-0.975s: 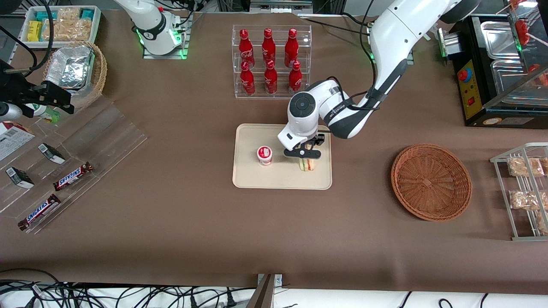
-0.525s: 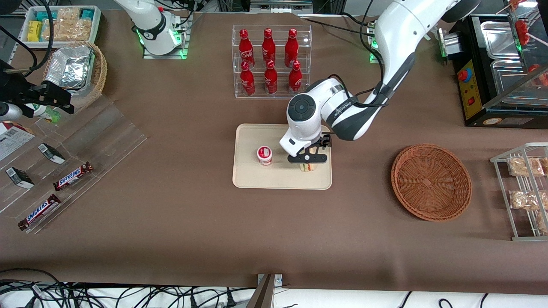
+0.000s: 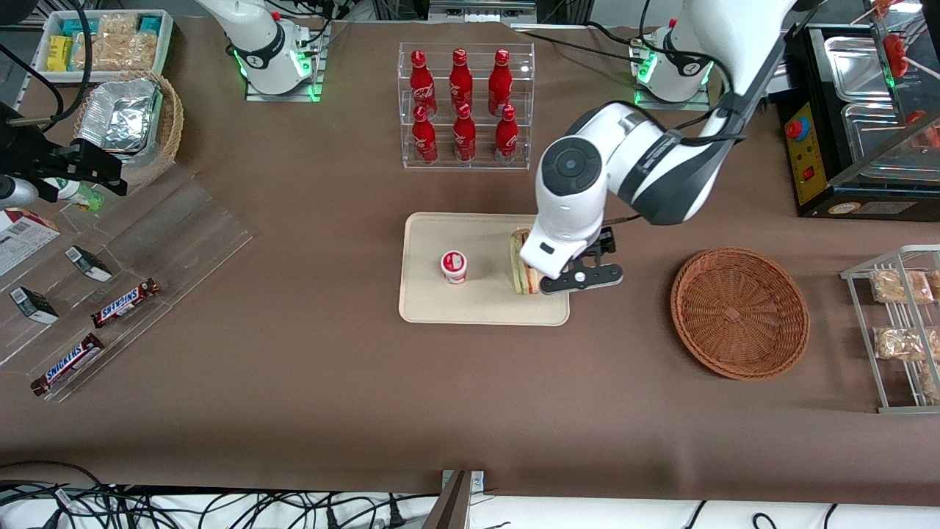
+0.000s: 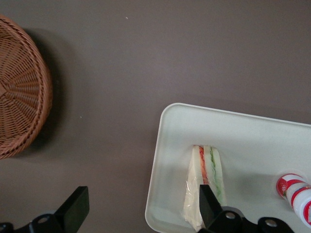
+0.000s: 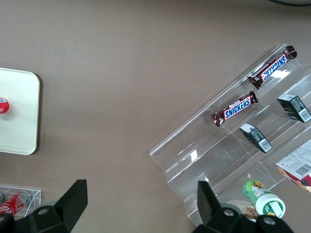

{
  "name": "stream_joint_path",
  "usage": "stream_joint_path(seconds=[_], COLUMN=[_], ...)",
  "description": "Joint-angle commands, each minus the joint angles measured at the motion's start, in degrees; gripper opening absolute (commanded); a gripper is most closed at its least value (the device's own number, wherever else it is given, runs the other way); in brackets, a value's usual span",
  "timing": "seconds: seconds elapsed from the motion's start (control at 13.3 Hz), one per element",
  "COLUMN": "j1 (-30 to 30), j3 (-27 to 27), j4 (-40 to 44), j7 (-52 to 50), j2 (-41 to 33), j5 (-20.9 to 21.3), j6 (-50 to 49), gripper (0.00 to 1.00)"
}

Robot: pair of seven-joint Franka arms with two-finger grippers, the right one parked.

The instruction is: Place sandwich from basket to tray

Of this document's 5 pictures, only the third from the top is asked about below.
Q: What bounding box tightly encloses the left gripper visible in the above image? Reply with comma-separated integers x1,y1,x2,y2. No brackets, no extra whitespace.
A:
540,228,625,296

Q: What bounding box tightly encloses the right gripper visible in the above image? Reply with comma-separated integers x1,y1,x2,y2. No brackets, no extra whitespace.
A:
0,101,128,205

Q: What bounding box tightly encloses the triangle sandwich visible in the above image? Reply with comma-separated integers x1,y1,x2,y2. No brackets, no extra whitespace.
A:
510,229,546,296

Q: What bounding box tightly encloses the oval tan wicker basket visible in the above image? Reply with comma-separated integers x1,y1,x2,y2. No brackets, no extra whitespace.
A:
73,70,184,188

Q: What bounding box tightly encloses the beige plastic tray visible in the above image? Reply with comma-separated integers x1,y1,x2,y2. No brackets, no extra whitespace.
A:
398,212,571,327

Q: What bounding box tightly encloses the round brown wicker basket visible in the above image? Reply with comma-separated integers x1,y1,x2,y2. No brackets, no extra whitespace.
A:
670,247,811,381

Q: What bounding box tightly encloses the green white-capped bottle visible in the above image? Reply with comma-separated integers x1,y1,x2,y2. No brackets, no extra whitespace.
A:
44,176,106,212

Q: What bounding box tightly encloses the silver foil container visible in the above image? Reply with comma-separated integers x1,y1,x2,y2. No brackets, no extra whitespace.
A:
77,77,162,154

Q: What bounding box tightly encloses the small black carton box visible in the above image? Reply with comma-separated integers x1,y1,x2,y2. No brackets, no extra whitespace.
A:
9,287,59,325
65,245,113,283

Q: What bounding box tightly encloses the white and red cardboard box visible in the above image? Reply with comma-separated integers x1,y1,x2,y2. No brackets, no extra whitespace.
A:
0,208,61,276

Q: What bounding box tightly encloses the clear acrylic stepped display stand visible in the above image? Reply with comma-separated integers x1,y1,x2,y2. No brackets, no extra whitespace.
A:
0,162,254,403

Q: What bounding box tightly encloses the Snickers chocolate bar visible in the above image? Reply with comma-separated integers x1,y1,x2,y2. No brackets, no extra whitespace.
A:
30,333,105,397
90,278,160,329

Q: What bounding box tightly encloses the white plastic bin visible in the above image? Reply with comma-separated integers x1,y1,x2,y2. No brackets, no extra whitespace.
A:
33,10,175,83

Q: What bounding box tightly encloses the red cola bottle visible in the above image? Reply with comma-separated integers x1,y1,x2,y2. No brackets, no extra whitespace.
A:
411,104,439,165
449,48,474,111
494,104,519,164
452,103,477,162
488,48,513,117
409,49,438,118

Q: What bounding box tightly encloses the clear acrylic bottle rack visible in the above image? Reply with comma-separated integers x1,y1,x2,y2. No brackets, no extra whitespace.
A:
398,42,535,171

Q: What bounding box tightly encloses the black food warmer appliance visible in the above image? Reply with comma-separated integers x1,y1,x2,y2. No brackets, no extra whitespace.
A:
777,22,940,219

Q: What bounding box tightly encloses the steel pan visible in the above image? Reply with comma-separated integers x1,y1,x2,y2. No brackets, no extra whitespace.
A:
824,35,940,104
841,103,940,164

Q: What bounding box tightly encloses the black cable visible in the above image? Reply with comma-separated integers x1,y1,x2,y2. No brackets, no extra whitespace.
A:
40,0,93,133
510,21,647,60
0,461,111,500

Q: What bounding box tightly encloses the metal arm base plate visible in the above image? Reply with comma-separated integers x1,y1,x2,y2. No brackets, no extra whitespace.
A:
245,22,325,102
634,33,712,112

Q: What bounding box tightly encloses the grey metal post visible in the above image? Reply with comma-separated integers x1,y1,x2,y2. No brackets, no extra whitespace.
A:
422,470,485,529

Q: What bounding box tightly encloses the grey metal wire rack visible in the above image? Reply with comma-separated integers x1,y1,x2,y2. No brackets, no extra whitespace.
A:
840,246,940,414

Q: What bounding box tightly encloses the aluminium frame rail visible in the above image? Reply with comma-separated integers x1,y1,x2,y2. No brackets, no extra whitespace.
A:
428,0,538,17

